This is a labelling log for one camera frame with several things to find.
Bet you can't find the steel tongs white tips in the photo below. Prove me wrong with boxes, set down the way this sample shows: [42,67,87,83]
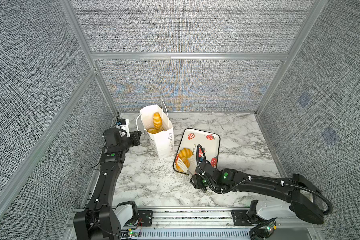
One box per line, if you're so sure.
[176,158,197,175]

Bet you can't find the knotted fake bread roll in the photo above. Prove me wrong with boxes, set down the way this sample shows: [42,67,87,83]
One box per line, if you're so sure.
[181,157,190,168]

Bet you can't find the striped fake croissant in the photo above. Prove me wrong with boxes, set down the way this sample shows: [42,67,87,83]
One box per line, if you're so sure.
[153,112,163,130]

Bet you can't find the white printed paper bag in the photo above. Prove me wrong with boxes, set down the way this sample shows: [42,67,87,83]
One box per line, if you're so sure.
[136,100,175,159]

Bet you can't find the flaky fake croissant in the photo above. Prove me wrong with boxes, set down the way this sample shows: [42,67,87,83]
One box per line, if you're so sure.
[147,128,164,134]

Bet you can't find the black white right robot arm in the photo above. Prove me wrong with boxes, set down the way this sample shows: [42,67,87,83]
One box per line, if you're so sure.
[190,161,333,225]

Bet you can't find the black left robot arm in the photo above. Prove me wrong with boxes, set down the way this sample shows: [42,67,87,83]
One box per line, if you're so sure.
[74,128,142,240]

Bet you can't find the round striped fake bun left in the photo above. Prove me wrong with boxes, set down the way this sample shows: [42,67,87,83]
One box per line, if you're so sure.
[179,148,193,159]

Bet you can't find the strawberry print serving tray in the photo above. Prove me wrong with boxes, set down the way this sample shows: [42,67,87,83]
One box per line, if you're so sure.
[173,128,221,174]

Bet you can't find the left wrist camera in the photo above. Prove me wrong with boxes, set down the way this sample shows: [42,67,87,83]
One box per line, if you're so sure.
[115,119,130,137]

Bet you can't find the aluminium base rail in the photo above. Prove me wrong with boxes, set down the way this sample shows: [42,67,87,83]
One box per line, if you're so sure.
[123,207,324,240]

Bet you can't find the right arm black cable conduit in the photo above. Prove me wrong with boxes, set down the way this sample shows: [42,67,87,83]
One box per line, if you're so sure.
[195,144,334,216]

